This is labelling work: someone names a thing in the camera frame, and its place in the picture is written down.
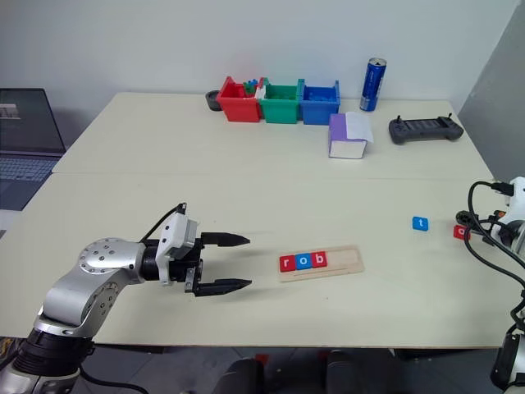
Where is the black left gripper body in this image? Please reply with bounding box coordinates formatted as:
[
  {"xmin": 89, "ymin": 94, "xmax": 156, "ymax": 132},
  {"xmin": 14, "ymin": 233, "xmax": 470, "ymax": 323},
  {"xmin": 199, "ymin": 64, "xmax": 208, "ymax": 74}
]
[{"xmin": 167, "ymin": 238, "xmax": 206, "ymax": 294}]

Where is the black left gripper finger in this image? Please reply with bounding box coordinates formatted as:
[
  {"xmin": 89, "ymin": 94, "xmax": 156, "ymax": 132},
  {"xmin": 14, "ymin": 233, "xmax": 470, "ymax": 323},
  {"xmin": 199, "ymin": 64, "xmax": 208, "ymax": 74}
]
[
  {"xmin": 192, "ymin": 277, "xmax": 253, "ymax": 299},
  {"xmin": 199, "ymin": 231, "xmax": 251, "ymax": 249}
]

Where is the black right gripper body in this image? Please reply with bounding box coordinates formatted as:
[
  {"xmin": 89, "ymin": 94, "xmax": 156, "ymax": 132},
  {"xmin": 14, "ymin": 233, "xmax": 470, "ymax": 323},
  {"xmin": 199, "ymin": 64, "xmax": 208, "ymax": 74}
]
[{"xmin": 477, "ymin": 209, "xmax": 509, "ymax": 247}]

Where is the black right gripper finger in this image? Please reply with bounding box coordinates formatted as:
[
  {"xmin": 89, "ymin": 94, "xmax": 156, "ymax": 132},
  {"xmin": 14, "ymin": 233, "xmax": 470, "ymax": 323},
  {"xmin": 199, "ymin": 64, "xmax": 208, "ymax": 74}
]
[{"xmin": 455, "ymin": 209, "xmax": 481, "ymax": 227}]

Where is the wooden letter tray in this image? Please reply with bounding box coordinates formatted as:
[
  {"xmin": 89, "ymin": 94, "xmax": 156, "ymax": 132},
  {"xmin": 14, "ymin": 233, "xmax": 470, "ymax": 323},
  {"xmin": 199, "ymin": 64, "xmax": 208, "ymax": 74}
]
[{"xmin": 276, "ymin": 244, "xmax": 366, "ymax": 284}]

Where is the dark grey handheld controller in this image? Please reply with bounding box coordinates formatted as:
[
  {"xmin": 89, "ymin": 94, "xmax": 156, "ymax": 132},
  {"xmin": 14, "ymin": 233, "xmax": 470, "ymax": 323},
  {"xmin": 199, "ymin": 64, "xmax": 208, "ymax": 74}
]
[{"xmin": 388, "ymin": 113, "xmax": 465, "ymax": 146}]

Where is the red plastic bin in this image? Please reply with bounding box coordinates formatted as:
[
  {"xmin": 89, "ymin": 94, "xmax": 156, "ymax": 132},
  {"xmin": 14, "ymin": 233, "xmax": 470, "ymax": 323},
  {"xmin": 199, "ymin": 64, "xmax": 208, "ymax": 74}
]
[{"xmin": 216, "ymin": 75, "xmax": 263, "ymax": 123}]

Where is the black round holder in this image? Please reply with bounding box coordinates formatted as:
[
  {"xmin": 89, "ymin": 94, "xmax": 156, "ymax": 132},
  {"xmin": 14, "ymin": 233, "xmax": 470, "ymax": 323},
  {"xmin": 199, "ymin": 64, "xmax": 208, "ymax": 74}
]
[{"xmin": 204, "ymin": 89, "xmax": 225, "ymax": 112}]

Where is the white paper sheet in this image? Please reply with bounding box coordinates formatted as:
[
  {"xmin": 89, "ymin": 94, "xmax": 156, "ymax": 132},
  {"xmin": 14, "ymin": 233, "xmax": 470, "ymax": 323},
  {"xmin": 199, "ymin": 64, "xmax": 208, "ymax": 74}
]
[{"xmin": 345, "ymin": 111, "xmax": 375, "ymax": 144}]

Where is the green plastic bin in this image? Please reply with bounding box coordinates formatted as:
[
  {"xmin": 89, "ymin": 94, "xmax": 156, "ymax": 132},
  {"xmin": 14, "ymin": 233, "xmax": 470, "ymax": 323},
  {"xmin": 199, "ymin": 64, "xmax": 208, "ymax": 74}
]
[{"xmin": 258, "ymin": 77, "xmax": 301, "ymax": 125}]

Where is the purple and white box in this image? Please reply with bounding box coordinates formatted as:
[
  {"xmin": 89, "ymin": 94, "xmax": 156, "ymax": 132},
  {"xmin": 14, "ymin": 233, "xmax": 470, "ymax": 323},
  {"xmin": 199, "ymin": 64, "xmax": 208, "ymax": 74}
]
[{"xmin": 326, "ymin": 111, "xmax": 375, "ymax": 161}]

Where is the blue plastic bin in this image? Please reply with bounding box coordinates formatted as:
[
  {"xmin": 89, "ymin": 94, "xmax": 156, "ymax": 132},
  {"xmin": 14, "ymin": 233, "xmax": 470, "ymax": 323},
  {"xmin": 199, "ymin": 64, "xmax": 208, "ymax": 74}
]
[{"xmin": 296, "ymin": 78, "xmax": 343, "ymax": 126}]

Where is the blue drink can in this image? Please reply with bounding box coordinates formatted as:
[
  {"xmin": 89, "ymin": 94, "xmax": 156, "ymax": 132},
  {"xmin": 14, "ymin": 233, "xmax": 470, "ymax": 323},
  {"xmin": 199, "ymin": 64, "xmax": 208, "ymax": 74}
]
[{"xmin": 358, "ymin": 57, "xmax": 388, "ymax": 113}]

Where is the grey laptop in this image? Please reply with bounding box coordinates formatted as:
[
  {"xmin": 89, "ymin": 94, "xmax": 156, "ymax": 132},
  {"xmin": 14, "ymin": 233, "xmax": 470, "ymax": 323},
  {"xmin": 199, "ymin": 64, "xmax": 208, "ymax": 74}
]
[{"xmin": 0, "ymin": 87, "xmax": 67, "ymax": 213}]

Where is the right robot arm with cables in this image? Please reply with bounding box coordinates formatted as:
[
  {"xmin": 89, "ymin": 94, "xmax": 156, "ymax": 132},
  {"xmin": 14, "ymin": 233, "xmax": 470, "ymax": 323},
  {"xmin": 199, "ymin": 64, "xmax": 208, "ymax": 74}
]
[{"xmin": 467, "ymin": 180, "xmax": 525, "ymax": 289}]

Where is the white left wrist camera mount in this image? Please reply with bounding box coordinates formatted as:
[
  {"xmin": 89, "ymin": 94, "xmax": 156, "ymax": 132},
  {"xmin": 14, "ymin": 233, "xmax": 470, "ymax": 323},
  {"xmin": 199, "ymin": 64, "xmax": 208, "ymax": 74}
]
[{"xmin": 158, "ymin": 211, "xmax": 201, "ymax": 286}]

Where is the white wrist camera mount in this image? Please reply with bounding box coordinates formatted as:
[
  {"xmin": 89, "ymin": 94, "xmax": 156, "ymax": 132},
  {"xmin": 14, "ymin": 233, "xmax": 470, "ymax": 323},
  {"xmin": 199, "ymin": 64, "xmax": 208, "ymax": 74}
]
[
  {"xmin": 507, "ymin": 176, "xmax": 525, "ymax": 212},
  {"xmin": 158, "ymin": 211, "xmax": 201, "ymax": 286}
]

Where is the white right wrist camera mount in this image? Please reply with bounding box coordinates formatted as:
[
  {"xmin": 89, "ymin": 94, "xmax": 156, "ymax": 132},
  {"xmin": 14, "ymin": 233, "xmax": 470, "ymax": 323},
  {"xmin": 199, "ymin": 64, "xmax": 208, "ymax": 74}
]
[{"xmin": 507, "ymin": 176, "xmax": 525, "ymax": 212}]

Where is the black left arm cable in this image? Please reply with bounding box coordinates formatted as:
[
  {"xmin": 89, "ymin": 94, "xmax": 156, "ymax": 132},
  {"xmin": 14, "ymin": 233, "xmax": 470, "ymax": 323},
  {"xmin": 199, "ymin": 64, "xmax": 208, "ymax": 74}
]
[{"xmin": 138, "ymin": 201, "xmax": 189, "ymax": 245}]

